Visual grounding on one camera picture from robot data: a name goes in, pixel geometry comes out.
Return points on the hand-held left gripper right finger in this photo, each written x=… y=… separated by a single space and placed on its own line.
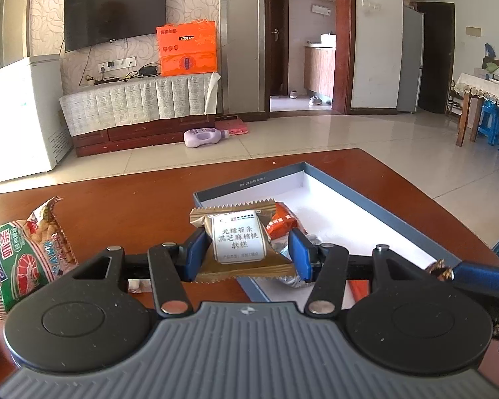
x=299 y=253

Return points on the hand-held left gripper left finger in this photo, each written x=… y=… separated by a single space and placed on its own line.
x=197 y=257

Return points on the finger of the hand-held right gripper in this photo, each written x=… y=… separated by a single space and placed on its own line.
x=482 y=275

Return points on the brown gold candy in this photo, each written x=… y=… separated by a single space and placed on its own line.
x=440 y=272

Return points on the brown cake snack packet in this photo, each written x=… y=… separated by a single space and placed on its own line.
x=237 y=237

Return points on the dark blue cardboard box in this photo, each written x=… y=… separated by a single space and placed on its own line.
x=337 y=208

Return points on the green prawn cracker bag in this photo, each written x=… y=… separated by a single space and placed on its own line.
x=20 y=257

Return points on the clear snack packets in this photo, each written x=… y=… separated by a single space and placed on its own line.
x=293 y=281

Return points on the orange snack packet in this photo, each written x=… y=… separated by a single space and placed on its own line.
x=280 y=224
x=361 y=291

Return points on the purple detergent bottle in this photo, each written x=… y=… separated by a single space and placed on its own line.
x=199 y=138

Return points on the pink flat floor mat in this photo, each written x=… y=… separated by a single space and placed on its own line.
x=235 y=126

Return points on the dark wooden TV cabinet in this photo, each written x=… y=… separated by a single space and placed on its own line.
x=129 y=135

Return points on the blue plastic stool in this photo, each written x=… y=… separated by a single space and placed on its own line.
x=490 y=122

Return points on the wooden dining table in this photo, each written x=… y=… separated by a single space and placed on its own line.
x=465 y=112

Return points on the white lace cabinet cloth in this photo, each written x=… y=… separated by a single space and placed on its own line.
x=129 y=99

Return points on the wooden kitchen cabinet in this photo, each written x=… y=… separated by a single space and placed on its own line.
x=318 y=70

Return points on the cream lace tablecloth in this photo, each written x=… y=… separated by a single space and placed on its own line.
x=482 y=87

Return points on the orange gift box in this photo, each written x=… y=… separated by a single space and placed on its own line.
x=187 y=50

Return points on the dark wooden door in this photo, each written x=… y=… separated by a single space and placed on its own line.
x=436 y=58

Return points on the silver refrigerator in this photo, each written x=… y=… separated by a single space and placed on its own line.
x=409 y=58

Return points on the brown wooden door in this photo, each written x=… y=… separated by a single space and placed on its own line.
x=278 y=29

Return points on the white chest freezer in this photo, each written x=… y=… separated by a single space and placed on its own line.
x=20 y=112

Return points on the white wall socket strip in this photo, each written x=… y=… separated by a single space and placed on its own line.
x=116 y=64

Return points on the black wall television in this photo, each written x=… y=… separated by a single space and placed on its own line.
x=112 y=12

